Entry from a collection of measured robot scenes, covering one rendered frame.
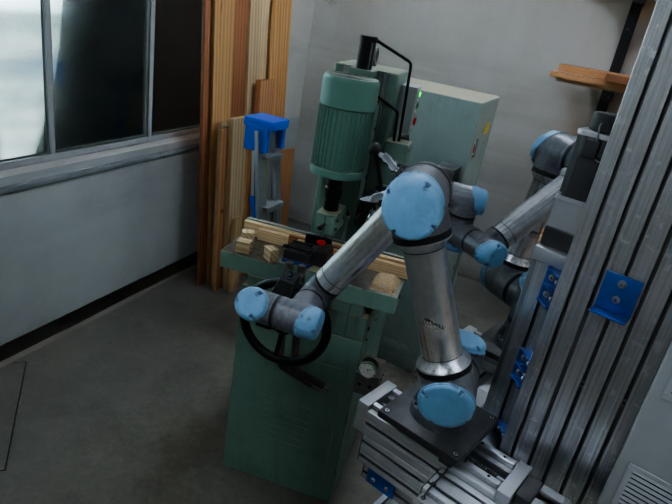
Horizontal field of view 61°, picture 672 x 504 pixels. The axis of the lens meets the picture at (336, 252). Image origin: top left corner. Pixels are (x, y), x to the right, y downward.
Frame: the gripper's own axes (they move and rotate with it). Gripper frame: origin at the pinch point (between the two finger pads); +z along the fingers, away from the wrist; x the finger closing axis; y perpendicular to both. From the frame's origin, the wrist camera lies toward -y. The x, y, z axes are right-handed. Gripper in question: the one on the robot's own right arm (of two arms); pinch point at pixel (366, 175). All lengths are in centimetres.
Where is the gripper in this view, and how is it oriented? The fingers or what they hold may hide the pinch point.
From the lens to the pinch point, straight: 169.9
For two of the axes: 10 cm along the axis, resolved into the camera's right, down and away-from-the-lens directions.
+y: -1.4, -2.1, -9.7
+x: -2.9, 9.4, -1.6
